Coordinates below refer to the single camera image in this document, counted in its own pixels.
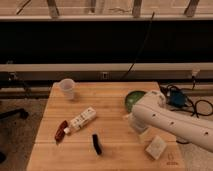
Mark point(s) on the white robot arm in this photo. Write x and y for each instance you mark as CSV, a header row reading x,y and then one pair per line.
x,y
148,109

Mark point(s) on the black eraser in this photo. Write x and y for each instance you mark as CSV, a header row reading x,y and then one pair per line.
x,y
96,144

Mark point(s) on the green bowl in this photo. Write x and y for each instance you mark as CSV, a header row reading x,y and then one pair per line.
x,y
131,98

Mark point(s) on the white glue bottle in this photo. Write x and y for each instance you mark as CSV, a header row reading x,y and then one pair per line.
x,y
80,120

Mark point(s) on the clear plastic measuring cup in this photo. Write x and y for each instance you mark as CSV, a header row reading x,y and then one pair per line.
x,y
67,88

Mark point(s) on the blue box on floor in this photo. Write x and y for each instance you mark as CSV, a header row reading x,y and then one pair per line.
x,y
177,99

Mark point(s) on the white sponge block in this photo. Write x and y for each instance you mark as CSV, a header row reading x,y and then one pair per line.
x,y
156,148

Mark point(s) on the black chair base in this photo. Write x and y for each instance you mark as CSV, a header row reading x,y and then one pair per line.
x,y
21,111

